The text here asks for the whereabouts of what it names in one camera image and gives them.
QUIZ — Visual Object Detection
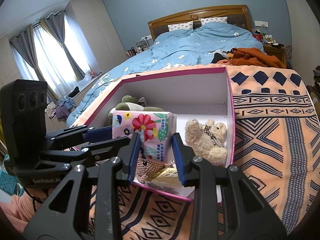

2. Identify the orange patterned blanket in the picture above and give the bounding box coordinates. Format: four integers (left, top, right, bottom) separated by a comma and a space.
67, 65, 318, 240

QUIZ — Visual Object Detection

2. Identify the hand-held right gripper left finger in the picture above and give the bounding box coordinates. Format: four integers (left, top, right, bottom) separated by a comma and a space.
22, 131, 142, 240

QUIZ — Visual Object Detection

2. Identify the pile of clothes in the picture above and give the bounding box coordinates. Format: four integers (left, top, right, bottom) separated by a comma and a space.
45, 97, 77, 119

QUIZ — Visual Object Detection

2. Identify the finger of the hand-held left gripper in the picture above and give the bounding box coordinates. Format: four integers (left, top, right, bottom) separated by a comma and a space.
44, 126, 113, 150
40, 136, 135, 170

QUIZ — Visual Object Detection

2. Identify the wooden headboard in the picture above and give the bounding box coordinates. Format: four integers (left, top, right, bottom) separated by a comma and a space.
147, 4, 253, 39

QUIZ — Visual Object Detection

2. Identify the cluttered bedside table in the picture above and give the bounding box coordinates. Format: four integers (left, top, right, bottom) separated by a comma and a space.
126, 39, 153, 57
252, 29, 287, 64

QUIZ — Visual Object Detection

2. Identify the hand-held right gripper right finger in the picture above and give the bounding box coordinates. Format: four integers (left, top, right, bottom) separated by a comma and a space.
172, 132, 287, 240

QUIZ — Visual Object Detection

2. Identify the white patterned pillow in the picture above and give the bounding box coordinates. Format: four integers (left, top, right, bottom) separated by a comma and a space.
199, 17, 228, 26
168, 21, 194, 32

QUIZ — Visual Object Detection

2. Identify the orange brown cloth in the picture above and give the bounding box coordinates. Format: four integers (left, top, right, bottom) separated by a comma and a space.
216, 47, 287, 68

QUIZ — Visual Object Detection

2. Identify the person's left forearm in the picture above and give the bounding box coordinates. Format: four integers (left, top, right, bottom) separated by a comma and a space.
0, 194, 54, 224

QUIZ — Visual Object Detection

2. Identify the grey curtain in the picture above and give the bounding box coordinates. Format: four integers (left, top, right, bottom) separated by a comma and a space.
9, 24, 58, 103
41, 10, 85, 80

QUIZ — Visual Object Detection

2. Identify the cream plush bunny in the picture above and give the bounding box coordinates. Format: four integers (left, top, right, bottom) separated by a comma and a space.
184, 118, 228, 167

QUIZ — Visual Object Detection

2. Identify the blue perforated basket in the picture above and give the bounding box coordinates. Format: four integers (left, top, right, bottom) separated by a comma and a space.
0, 169, 19, 195

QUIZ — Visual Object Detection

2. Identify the green plush toy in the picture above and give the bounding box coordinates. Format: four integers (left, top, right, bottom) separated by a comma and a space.
108, 95, 164, 127

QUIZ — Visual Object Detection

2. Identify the pink cardboard box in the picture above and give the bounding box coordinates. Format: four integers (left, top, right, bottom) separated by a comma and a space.
71, 65, 235, 202

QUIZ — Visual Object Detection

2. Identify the yellow tissue pack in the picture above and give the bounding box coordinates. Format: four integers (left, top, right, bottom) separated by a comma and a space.
145, 166, 184, 196

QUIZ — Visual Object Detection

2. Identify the blue floral duvet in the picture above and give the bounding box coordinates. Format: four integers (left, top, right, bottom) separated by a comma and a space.
66, 22, 265, 125

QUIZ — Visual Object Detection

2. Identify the small pink crochet toy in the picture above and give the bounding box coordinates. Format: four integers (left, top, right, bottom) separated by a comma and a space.
136, 157, 173, 184

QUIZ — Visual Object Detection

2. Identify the dark camouflage clothing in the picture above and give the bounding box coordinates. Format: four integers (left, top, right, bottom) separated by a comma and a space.
311, 65, 320, 100

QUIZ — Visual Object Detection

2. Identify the floral tissue pack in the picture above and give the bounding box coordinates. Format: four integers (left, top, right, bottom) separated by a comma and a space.
112, 110, 177, 167

